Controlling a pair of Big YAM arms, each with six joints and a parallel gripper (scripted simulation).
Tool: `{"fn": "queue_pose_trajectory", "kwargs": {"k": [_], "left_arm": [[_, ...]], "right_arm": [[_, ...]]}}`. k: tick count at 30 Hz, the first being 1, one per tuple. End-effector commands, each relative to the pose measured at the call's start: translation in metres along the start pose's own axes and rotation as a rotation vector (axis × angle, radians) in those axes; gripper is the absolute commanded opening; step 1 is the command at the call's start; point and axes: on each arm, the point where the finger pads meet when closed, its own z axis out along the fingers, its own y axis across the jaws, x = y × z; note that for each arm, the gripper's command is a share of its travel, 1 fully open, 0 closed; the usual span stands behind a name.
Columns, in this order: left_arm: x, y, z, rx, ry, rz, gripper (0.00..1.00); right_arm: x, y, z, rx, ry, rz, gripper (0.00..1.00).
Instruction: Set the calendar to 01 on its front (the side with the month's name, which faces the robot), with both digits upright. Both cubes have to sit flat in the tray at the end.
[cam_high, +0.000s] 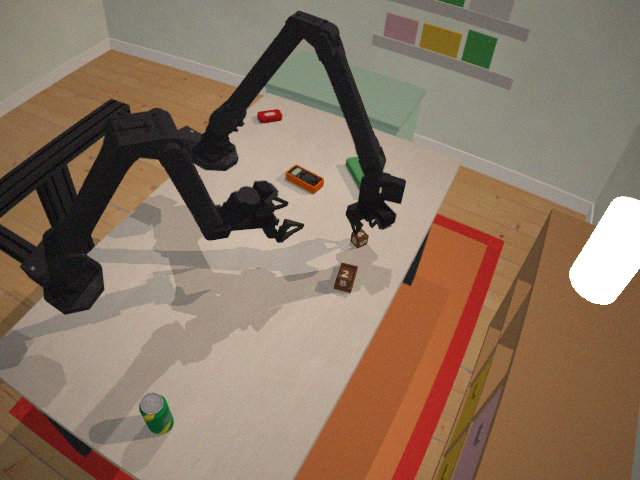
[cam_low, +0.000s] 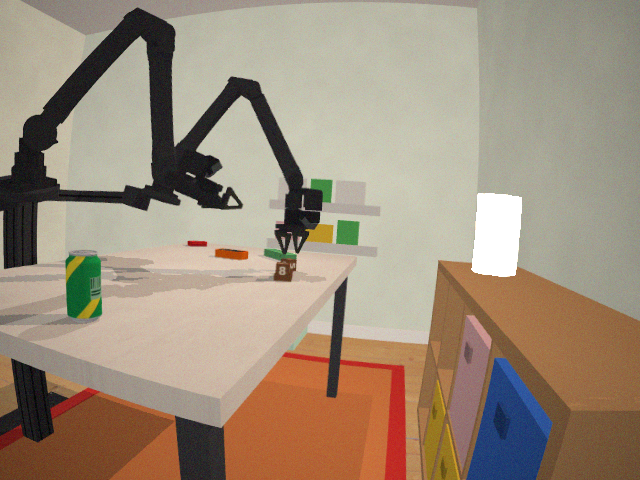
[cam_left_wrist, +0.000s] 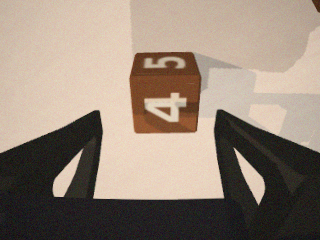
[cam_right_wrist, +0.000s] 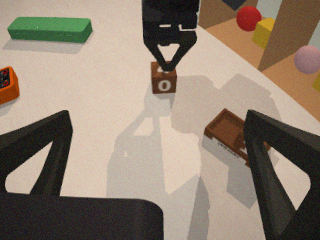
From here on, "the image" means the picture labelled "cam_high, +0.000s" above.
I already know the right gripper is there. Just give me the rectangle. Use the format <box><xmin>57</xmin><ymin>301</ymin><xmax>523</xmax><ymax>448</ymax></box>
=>
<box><xmin>246</xmin><ymin>197</ymin><xmax>304</xmax><ymax>243</ymax></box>

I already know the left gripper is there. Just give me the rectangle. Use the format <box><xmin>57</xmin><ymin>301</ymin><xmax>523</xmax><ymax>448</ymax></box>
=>
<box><xmin>345</xmin><ymin>193</ymin><xmax>378</xmax><ymax>235</ymax></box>

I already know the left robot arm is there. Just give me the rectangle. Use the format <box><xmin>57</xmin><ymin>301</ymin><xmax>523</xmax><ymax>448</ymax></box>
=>
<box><xmin>192</xmin><ymin>11</ymin><xmax>406</xmax><ymax>230</ymax></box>

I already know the green soda can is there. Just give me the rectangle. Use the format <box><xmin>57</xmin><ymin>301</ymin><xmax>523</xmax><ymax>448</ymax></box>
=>
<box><xmin>139</xmin><ymin>392</ymin><xmax>174</xmax><ymax>435</ymax></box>

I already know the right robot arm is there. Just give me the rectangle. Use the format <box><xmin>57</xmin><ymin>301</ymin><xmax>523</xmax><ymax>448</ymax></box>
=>
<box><xmin>42</xmin><ymin>108</ymin><xmax>278</xmax><ymax>308</ymax></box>

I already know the brown wooden number cube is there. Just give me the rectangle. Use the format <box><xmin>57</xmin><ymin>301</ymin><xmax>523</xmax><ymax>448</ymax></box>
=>
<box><xmin>350</xmin><ymin>228</ymin><xmax>369</xmax><ymax>248</ymax></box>
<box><xmin>336</xmin><ymin>268</ymin><xmax>353</xmax><ymax>288</ymax></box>

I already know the brown wooden tray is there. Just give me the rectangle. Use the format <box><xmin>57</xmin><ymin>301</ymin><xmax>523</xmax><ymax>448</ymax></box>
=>
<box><xmin>334</xmin><ymin>263</ymin><xmax>358</xmax><ymax>293</ymax></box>

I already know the green rectangular block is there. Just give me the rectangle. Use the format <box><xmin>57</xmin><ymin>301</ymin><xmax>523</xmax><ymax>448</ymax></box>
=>
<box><xmin>346</xmin><ymin>157</ymin><xmax>364</xmax><ymax>190</ymax></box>

